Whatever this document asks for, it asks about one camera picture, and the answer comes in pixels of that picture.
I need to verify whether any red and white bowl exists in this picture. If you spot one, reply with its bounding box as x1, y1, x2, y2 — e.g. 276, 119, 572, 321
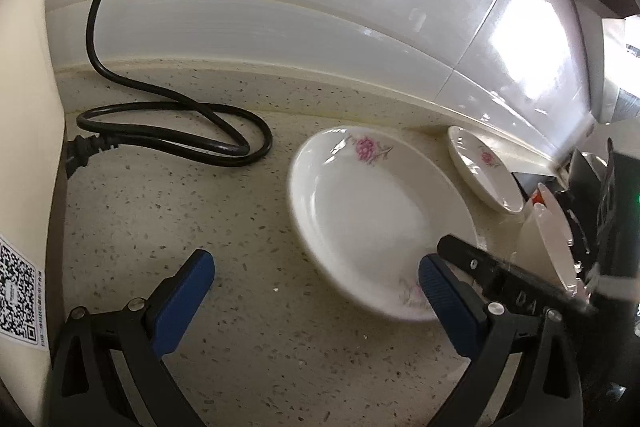
524, 182, 574, 246

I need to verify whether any black power cable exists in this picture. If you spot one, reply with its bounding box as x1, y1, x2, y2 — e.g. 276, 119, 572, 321
64, 0, 275, 180

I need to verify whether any cream kitchen appliance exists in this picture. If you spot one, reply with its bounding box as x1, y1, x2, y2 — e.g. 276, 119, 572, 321
1, 0, 65, 425

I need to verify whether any large floral white plate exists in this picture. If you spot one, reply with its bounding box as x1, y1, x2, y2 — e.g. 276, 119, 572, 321
288, 126, 478, 322

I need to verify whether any white footed bowl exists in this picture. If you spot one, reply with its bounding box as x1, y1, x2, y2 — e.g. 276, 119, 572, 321
512, 202, 577, 295

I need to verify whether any small floral white dish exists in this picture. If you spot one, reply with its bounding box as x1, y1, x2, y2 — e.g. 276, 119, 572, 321
447, 126, 524, 215

